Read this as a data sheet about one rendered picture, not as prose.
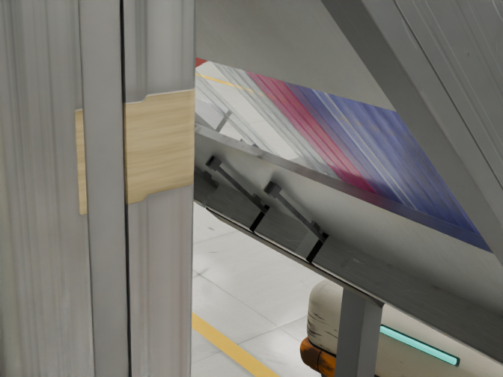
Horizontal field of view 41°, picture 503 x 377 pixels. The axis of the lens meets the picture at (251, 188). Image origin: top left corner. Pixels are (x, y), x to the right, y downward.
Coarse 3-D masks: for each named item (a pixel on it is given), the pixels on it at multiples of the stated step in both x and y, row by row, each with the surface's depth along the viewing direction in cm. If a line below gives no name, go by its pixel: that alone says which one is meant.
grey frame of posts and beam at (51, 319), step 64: (0, 0) 10; (64, 0) 11; (128, 0) 11; (192, 0) 12; (0, 64) 10; (64, 64) 11; (128, 64) 12; (192, 64) 12; (0, 128) 10; (64, 128) 11; (128, 128) 12; (192, 128) 13; (0, 192) 11; (64, 192) 12; (128, 192) 12; (192, 192) 13; (0, 256) 11; (64, 256) 12; (128, 256) 13; (192, 256) 14; (0, 320) 12; (64, 320) 12; (128, 320) 13
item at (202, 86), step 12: (204, 84) 64; (204, 96) 65; (216, 96) 65; (216, 108) 66; (228, 108) 66; (228, 120) 68; (240, 120) 68; (240, 132) 69; (252, 132) 69; (264, 144) 71
